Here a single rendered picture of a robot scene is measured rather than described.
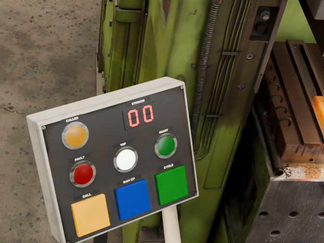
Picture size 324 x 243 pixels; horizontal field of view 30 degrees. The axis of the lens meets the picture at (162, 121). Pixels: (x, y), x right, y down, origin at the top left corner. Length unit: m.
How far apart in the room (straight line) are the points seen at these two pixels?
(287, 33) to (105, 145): 0.88
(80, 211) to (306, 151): 0.64
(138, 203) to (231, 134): 0.48
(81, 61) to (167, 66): 1.74
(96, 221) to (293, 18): 0.95
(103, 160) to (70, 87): 1.81
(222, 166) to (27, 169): 1.12
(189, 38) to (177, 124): 0.23
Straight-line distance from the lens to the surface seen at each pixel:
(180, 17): 1.42
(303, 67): 1.83
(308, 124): 1.64
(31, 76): 3.12
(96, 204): 1.29
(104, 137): 1.26
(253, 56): 1.54
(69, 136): 1.22
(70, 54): 3.26
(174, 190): 1.37
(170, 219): 1.77
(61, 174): 1.24
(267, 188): 1.60
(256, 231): 1.75
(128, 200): 1.32
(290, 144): 1.58
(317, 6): 1.31
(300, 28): 1.96
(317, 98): 1.70
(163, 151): 1.33
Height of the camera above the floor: 2.06
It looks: 44 degrees down
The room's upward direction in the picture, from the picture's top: 11 degrees clockwise
